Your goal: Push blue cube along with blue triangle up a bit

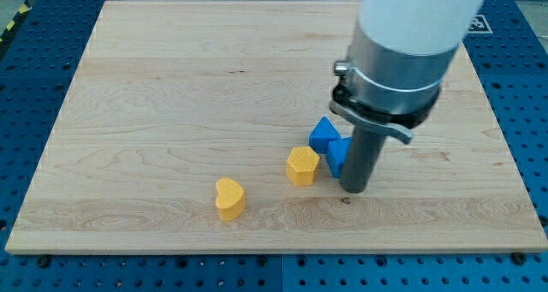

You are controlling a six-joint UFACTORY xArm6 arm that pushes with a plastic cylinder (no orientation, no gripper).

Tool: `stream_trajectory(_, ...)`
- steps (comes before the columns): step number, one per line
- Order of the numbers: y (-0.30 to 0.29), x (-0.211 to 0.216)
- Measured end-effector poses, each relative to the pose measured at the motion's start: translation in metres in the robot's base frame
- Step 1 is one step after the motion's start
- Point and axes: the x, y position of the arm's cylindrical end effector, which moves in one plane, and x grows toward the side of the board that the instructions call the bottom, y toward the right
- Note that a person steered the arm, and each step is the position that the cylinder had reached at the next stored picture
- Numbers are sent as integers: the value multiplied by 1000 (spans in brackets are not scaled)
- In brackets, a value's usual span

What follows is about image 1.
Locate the light wooden board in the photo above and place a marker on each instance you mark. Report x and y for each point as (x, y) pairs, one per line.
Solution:
(169, 97)

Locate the yellow hexagon block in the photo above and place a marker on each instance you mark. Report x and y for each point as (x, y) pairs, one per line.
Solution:
(301, 165)

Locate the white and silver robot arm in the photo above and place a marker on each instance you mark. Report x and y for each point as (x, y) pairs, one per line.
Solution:
(399, 54)

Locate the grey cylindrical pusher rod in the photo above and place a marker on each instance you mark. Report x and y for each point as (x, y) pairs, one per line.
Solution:
(364, 150)

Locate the blue triangle block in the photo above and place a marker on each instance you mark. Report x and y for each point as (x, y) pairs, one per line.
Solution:
(323, 133)

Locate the yellow heart block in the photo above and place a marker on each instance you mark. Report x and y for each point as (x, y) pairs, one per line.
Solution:
(231, 199)

